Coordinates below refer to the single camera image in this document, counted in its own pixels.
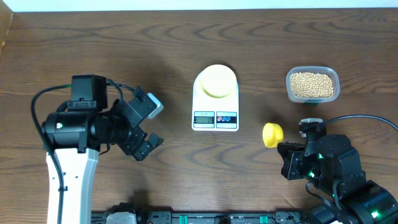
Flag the yellow measuring scoop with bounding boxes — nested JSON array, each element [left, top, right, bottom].
[[262, 123, 284, 148]]

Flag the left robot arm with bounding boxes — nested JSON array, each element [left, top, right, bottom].
[[39, 75, 163, 223]]

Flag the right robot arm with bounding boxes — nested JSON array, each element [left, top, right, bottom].
[[277, 134, 397, 223]]

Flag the white digital kitchen scale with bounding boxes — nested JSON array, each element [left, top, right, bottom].
[[192, 72, 239, 132]]

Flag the pale yellow bowl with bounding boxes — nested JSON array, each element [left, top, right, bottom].
[[200, 64, 238, 98]]

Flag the soybeans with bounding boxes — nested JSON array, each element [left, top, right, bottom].
[[290, 72, 334, 98]]

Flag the clear plastic bean container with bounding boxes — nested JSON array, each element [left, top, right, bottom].
[[286, 66, 340, 103]]

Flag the left black cable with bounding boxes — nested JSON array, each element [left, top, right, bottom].
[[30, 79, 137, 224]]

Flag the black mounting rail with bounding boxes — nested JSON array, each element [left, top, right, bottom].
[[91, 203, 306, 224]]

